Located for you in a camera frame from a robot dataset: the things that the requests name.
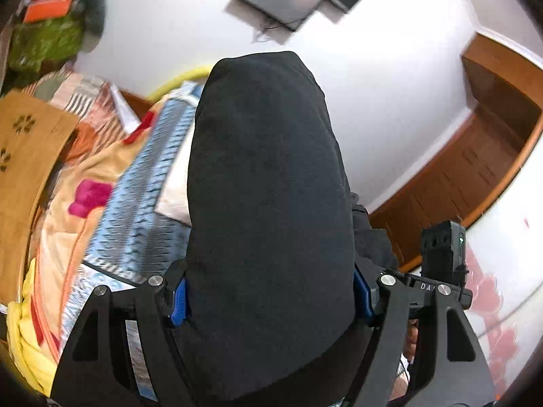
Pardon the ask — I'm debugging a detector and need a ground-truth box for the yellow cloth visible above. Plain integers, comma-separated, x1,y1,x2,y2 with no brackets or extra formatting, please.
6,258,61,396

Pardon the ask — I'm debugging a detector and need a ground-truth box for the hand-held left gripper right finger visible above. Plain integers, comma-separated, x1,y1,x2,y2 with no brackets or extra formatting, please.
353,268,496,406

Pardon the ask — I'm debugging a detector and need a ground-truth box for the pink wall decal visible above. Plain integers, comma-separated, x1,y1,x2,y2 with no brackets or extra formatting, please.
466,258,523,371

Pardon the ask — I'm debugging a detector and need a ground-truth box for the striped patterned quilt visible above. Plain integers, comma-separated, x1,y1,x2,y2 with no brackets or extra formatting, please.
23,71,143,142

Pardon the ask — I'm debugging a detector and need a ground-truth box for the brown wooden door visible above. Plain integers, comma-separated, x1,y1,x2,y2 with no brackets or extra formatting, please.
367,32,543,273

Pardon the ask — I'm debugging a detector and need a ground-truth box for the blue patchwork bedspread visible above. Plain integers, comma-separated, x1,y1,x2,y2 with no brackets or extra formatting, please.
57,84,205,403

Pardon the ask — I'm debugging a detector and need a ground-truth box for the peach floral blanket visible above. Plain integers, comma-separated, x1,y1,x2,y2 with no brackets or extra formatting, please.
21,110,171,350

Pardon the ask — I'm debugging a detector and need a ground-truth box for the black monitor cable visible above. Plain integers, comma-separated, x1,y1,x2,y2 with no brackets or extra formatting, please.
251,8,300,44

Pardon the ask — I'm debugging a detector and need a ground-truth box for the yellow hoop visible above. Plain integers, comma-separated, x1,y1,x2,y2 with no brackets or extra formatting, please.
148,65,213,99

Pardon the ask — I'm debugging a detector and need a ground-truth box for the orange box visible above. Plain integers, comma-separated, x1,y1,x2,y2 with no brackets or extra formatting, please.
23,0,71,24

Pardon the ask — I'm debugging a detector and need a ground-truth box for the person's right hand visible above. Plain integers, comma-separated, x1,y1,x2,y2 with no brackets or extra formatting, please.
399,320,422,363

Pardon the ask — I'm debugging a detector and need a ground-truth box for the black zip hoodie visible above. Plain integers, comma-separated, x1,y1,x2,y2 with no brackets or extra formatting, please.
180,51,409,404

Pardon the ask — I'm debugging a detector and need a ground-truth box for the grey plush toy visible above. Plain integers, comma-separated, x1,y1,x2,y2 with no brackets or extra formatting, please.
78,0,108,52

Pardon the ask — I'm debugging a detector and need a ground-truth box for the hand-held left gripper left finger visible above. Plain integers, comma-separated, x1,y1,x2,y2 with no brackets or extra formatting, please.
50,259,200,406

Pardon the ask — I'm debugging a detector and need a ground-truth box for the brown wooden board with cutouts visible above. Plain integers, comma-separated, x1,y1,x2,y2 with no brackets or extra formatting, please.
0,89,82,303

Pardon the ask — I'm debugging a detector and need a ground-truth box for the green patterned box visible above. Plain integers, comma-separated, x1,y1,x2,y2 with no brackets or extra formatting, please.
7,12,84,74

